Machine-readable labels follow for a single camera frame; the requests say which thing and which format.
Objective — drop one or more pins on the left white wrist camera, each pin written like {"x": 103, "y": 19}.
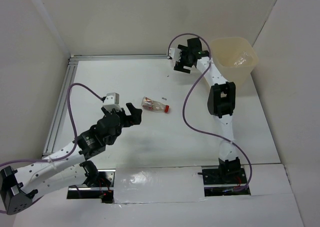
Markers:
{"x": 111, "y": 102}

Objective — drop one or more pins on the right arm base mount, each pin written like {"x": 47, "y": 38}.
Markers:
{"x": 218, "y": 181}

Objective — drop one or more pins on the clear plastic bottle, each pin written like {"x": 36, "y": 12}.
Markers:
{"x": 243, "y": 59}

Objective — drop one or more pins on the aluminium frame rail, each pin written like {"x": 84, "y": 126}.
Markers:
{"x": 61, "y": 107}

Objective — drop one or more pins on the beige plastic bin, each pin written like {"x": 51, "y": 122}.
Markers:
{"x": 224, "y": 51}

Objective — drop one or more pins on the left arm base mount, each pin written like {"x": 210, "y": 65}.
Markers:
{"x": 97, "y": 184}

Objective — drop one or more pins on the red-capped labelled bottle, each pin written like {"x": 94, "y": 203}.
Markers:
{"x": 154, "y": 106}

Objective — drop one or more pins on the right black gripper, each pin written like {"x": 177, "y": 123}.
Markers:
{"x": 179, "y": 64}

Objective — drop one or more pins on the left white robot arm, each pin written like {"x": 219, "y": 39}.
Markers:
{"x": 72, "y": 165}

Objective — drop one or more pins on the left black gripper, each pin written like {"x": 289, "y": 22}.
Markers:
{"x": 136, "y": 115}

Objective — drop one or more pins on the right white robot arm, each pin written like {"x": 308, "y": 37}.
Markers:
{"x": 221, "y": 99}

